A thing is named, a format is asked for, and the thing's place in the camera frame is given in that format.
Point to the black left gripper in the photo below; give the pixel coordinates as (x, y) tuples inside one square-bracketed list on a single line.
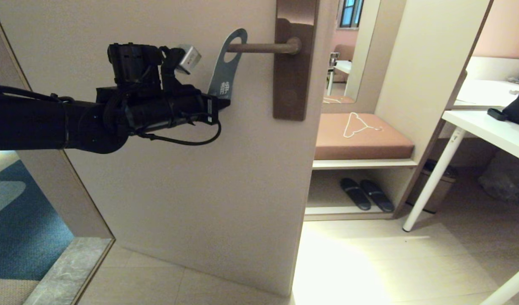
[(187, 106)]

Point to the grey-blue do-not-disturb door sign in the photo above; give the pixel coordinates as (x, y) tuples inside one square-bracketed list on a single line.
[(225, 72)]

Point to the beige wooden door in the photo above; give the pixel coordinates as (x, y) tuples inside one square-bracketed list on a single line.
[(158, 190)]

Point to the cream wardrobe shelf unit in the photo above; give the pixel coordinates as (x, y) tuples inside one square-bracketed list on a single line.
[(424, 63)]

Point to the grey marble threshold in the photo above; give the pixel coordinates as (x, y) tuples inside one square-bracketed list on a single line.
[(69, 271)]

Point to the beige trash bin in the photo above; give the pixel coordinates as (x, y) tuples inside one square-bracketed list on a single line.
[(437, 190)]

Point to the white washbasin countertop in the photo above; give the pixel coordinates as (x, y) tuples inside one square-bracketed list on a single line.
[(488, 93)]

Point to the small black box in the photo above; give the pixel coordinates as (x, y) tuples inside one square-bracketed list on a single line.
[(496, 114)]

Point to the white table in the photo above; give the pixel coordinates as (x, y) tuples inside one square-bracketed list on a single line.
[(496, 133)]

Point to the clear plastic bag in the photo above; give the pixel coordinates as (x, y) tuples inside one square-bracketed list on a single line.
[(505, 182)]

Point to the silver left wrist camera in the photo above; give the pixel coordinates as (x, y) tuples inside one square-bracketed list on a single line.
[(189, 57)]

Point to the tall wall mirror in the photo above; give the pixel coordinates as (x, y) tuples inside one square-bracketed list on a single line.
[(348, 63)]

